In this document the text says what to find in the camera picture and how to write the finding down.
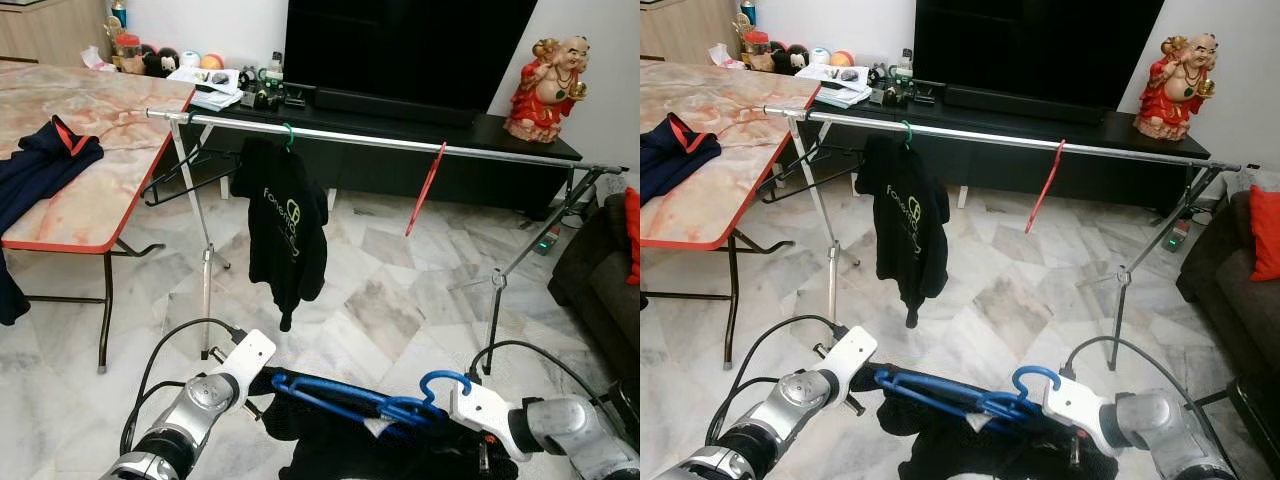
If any blue plastic hanger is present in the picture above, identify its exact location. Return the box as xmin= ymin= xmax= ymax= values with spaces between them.
xmin=270 ymin=370 xmax=473 ymax=426
xmin=873 ymin=365 xmax=1063 ymax=423

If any navy jacket with red stripe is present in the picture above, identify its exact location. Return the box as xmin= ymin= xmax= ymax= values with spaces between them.
xmin=640 ymin=112 xmax=723 ymax=206
xmin=0 ymin=115 xmax=106 ymax=326

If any red plastic hanger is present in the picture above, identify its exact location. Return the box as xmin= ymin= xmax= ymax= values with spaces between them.
xmin=404 ymin=140 xmax=448 ymax=238
xmin=1025 ymin=138 xmax=1067 ymax=236

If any black cloth garment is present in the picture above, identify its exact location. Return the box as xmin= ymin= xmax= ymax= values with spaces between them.
xmin=878 ymin=372 xmax=1121 ymax=480
xmin=250 ymin=375 xmax=521 ymax=480

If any black shirt with green print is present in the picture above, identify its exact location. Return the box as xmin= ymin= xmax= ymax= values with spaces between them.
xmin=853 ymin=133 xmax=951 ymax=329
xmin=230 ymin=136 xmax=331 ymax=333

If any dark brown sofa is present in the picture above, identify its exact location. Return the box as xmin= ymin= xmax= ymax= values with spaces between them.
xmin=548 ymin=190 xmax=641 ymax=401
xmin=1175 ymin=185 xmax=1280 ymax=381

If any pink marble red-edged table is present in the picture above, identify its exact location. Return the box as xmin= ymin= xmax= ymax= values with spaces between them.
xmin=640 ymin=60 xmax=823 ymax=369
xmin=0 ymin=62 xmax=198 ymax=373

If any red cushion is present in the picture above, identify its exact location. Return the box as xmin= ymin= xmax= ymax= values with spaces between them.
xmin=624 ymin=185 xmax=641 ymax=288
xmin=1247 ymin=184 xmax=1280 ymax=283

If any silver metal clothes rack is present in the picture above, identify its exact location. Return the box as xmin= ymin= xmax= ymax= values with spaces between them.
xmin=145 ymin=106 xmax=626 ymax=379
xmin=763 ymin=102 xmax=1246 ymax=373

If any black electronic device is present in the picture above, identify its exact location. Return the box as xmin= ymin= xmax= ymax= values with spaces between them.
xmin=868 ymin=80 xmax=941 ymax=109
xmin=240 ymin=82 xmax=313 ymax=113

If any black TV console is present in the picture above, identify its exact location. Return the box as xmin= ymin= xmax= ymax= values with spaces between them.
xmin=205 ymin=85 xmax=583 ymax=223
xmin=830 ymin=82 xmax=1213 ymax=213

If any white paper stack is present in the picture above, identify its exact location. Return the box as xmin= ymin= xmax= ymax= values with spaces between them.
xmin=795 ymin=63 xmax=873 ymax=109
xmin=166 ymin=67 xmax=246 ymax=113

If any black soundbar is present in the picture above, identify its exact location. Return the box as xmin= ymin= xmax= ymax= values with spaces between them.
xmin=943 ymin=85 xmax=1109 ymax=125
xmin=313 ymin=88 xmax=479 ymax=127

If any black plush toy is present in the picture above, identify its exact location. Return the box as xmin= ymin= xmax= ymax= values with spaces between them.
xmin=770 ymin=42 xmax=813 ymax=76
xmin=140 ymin=44 xmax=183 ymax=79

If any large black television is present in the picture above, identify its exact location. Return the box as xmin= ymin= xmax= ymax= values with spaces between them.
xmin=912 ymin=0 xmax=1166 ymax=111
xmin=283 ymin=0 xmax=541 ymax=113

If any red laughing Buddha statue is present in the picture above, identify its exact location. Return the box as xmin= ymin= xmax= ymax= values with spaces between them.
xmin=1133 ymin=32 xmax=1219 ymax=141
xmin=503 ymin=35 xmax=591 ymax=144

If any light wooden cabinet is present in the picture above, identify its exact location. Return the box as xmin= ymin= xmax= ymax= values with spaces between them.
xmin=640 ymin=0 xmax=736 ymax=66
xmin=0 ymin=0 xmax=109 ymax=69

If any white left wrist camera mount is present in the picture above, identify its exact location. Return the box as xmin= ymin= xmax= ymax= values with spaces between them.
xmin=210 ymin=328 xmax=278 ymax=393
xmin=812 ymin=325 xmax=881 ymax=391

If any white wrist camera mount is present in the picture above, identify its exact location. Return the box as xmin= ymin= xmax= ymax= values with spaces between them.
xmin=448 ymin=383 xmax=523 ymax=463
xmin=812 ymin=325 xmax=881 ymax=391
xmin=1042 ymin=378 xmax=1119 ymax=459
xmin=210 ymin=328 xmax=278 ymax=393

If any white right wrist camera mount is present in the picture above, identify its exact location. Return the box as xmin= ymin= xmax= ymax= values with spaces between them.
xmin=448 ymin=383 xmax=523 ymax=463
xmin=1042 ymin=378 xmax=1119 ymax=459

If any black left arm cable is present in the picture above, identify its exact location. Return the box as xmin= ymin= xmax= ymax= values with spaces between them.
xmin=705 ymin=314 xmax=849 ymax=449
xmin=118 ymin=316 xmax=249 ymax=456

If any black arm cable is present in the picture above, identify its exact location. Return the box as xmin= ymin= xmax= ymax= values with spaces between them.
xmin=705 ymin=314 xmax=849 ymax=449
xmin=1058 ymin=334 xmax=1226 ymax=446
xmin=118 ymin=316 xmax=249 ymax=456
xmin=468 ymin=338 xmax=641 ymax=441

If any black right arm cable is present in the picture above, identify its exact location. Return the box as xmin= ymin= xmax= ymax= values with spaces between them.
xmin=468 ymin=338 xmax=641 ymax=441
xmin=1058 ymin=334 xmax=1226 ymax=446

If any black wire hanger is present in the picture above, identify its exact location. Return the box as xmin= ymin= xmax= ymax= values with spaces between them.
xmin=760 ymin=145 xmax=863 ymax=206
xmin=142 ymin=148 xmax=243 ymax=208

